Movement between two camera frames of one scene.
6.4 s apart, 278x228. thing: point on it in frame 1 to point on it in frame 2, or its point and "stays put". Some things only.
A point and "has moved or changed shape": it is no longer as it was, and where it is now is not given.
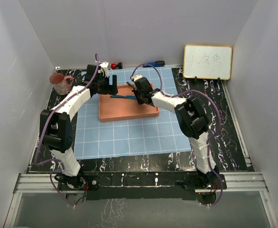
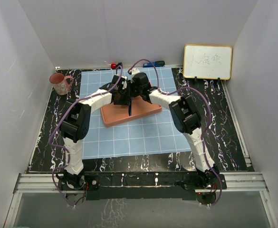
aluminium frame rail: [41, 183] stays put
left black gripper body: [104, 87] to [124, 99]
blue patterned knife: [127, 97] has moved or changed shape
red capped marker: [114, 66] stays put
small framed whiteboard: [207, 61] stays put
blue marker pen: [157, 63] stays put
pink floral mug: [60, 86] stays put
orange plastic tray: [112, 109] has moved or changed shape
